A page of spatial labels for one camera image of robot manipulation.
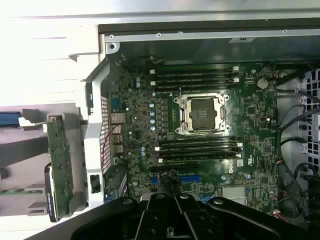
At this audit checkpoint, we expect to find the silver port block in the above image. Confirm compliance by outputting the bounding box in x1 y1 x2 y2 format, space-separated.
110 124 125 136
109 113 126 126

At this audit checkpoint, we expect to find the thin black wire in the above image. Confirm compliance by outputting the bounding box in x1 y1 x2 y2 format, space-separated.
129 55 166 65

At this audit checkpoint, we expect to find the teal port connector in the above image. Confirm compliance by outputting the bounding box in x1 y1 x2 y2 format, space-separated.
111 92 121 113

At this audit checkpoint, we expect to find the black RAM slot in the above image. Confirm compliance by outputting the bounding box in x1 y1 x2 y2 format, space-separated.
158 150 242 157
158 136 243 144
149 66 240 73
149 78 240 86
149 72 240 79
154 143 243 151
149 84 240 92

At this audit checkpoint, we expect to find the open grey PC case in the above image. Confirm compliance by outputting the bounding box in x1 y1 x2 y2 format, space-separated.
79 23 320 226

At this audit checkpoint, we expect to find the hard disk in blue carrier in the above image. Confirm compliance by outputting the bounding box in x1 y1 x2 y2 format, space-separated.
0 112 21 128

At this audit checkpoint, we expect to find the green motherboard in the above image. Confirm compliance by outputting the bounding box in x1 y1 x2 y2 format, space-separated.
107 53 280 218

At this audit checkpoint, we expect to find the silver chipset heatsink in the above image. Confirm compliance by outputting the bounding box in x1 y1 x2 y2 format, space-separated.
221 186 247 205

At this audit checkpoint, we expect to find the grey parts rack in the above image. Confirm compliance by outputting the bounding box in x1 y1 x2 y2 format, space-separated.
0 107 88 218

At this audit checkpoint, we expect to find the silver CPU socket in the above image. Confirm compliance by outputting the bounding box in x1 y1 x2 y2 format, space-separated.
172 92 231 136

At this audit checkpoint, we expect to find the black plastic shroud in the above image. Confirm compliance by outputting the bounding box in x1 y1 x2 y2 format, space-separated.
306 174 320 216

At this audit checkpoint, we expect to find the blue expansion slot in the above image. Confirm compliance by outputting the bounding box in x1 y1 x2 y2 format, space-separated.
150 174 202 185

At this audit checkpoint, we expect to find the long black expansion slot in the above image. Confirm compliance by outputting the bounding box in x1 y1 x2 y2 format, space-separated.
150 164 201 174

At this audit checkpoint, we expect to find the silver USB port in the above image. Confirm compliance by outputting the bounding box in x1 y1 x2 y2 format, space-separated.
112 144 125 156
111 134 125 146

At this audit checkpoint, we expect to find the perforated silver drive cage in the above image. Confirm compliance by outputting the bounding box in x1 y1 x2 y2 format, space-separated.
301 68 320 161

